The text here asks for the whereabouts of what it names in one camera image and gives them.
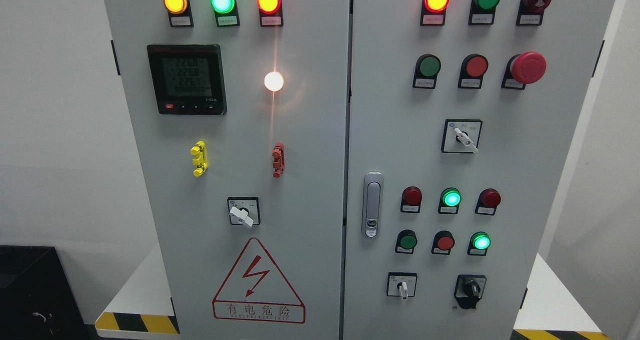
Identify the black rotary knob switch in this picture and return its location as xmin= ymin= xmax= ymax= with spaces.
xmin=454 ymin=274 xmax=487 ymax=309

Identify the red terminal connector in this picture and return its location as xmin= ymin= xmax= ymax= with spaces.
xmin=271 ymin=142 xmax=286 ymax=179

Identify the white lit indicator light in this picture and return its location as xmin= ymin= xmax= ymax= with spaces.
xmin=263 ymin=71 xmax=284 ymax=92

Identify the dark red indicator left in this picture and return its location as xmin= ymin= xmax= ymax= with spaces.
xmin=400 ymin=186 xmax=423 ymax=214

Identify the grey left cabinet door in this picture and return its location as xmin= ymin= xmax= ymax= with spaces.
xmin=104 ymin=0 xmax=350 ymax=339

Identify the grey cabinet door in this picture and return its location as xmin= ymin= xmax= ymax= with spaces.
xmin=104 ymin=0 xmax=350 ymax=339
xmin=343 ymin=0 xmax=615 ymax=339

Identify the green push button lower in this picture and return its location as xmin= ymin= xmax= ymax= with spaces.
xmin=395 ymin=229 xmax=418 ymax=255

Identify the green push button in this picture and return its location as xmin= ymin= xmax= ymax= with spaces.
xmin=413 ymin=54 xmax=442 ymax=89
xmin=395 ymin=229 xmax=418 ymax=255

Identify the yellow terminal connector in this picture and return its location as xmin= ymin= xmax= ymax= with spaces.
xmin=190 ymin=141 xmax=208 ymax=177

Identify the green lit indicator middle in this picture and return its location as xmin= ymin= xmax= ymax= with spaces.
xmin=438 ymin=187 xmax=462 ymax=214

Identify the green push button upper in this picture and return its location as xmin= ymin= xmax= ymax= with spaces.
xmin=413 ymin=54 xmax=442 ymax=89

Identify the red electric hazard warning sticker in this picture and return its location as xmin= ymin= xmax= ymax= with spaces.
xmin=212 ymin=237 xmax=306 ymax=324

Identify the red push button lower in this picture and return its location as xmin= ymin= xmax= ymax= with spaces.
xmin=430 ymin=230 xmax=455 ymax=255

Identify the red push button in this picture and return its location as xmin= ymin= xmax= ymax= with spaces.
xmin=457 ymin=54 xmax=489 ymax=89
xmin=430 ymin=230 xmax=455 ymax=255

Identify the black digital power meter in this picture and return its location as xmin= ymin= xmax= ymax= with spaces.
xmin=146 ymin=44 xmax=227 ymax=116

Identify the grey right cabinet door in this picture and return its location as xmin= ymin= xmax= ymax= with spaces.
xmin=343 ymin=0 xmax=615 ymax=339

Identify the red-orange indicator light left door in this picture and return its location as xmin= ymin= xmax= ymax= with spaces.
xmin=256 ymin=0 xmax=284 ymax=27

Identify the green indicator lower right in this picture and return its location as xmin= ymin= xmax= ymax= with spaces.
xmin=467 ymin=231 xmax=491 ymax=256

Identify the red push button upper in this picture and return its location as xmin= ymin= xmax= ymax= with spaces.
xmin=457 ymin=54 xmax=489 ymax=89

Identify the green lit indicator light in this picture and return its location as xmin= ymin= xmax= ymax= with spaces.
xmin=210 ymin=0 xmax=240 ymax=28

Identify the red lit indicator top right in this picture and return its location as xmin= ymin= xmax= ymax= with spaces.
xmin=420 ymin=0 xmax=450 ymax=27

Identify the yellow indicator light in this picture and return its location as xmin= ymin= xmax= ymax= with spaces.
xmin=163 ymin=0 xmax=194 ymax=28

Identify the red emergency stop mushroom button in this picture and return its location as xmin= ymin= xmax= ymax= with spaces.
xmin=501 ymin=51 xmax=547 ymax=90

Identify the dark green indicator top right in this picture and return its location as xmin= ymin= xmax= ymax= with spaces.
xmin=468 ymin=0 xmax=500 ymax=26

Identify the dark red buzzer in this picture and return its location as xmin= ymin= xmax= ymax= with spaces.
xmin=516 ymin=0 xmax=551 ymax=27

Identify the white platform with hazard stripes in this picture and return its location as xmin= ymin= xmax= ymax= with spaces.
xmin=90 ymin=246 xmax=607 ymax=339

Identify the black box lower left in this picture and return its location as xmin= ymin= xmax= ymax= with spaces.
xmin=0 ymin=245 xmax=89 ymax=339

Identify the silver door lock handle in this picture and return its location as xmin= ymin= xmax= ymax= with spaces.
xmin=361 ymin=172 xmax=384 ymax=239

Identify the white selector switch left door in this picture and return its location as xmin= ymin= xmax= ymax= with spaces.
xmin=227 ymin=197 xmax=261 ymax=228

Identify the white selector switch upper right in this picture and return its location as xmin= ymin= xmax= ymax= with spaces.
xmin=441 ymin=119 xmax=483 ymax=154

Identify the white selector switch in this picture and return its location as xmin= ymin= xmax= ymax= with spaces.
xmin=386 ymin=272 xmax=418 ymax=300
xmin=441 ymin=119 xmax=483 ymax=154

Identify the white selector switch lower right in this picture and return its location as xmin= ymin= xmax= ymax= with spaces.
xmin=386 ymin=272 xmax=418 ymax=300

